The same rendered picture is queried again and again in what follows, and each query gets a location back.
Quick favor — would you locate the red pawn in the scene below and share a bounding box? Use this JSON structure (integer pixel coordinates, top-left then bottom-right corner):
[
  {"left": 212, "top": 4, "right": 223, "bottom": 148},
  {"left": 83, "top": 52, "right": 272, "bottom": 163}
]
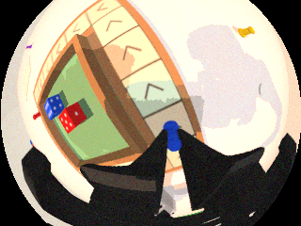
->
[{"left": 33, "top": 112, "right": 41, "bottom": 121}]

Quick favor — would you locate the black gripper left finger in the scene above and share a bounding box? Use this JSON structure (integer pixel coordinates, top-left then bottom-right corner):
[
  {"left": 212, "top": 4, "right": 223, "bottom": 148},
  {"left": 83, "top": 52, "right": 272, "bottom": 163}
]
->
[{"left": 79, "top": 129, "right": 168, "bottom": 215}]

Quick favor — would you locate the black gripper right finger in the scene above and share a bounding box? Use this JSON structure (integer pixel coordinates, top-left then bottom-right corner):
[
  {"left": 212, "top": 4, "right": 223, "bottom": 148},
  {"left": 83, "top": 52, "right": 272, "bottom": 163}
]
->
[{"left": 177, "top": 129, "right": 264, "bottom": 211}]

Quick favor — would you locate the red die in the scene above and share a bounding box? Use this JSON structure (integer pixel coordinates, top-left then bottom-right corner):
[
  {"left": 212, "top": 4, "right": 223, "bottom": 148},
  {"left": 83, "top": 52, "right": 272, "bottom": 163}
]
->
[{"left": 59, "top": 103, "right": 87, "bottom": 133}]

